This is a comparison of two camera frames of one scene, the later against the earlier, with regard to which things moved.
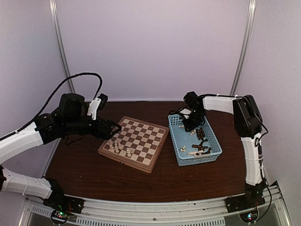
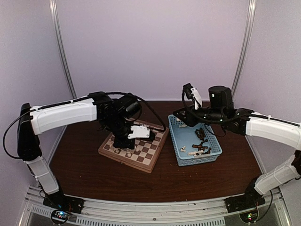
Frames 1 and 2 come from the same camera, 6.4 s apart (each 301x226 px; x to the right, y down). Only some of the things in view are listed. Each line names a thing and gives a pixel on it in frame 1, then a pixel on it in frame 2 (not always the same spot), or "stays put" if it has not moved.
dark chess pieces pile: x=201 y=134 stays put
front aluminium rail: x=208 y=212 stays put
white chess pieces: x=129 y=155 stays put
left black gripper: x=106 y=134 -> x=118 y=143
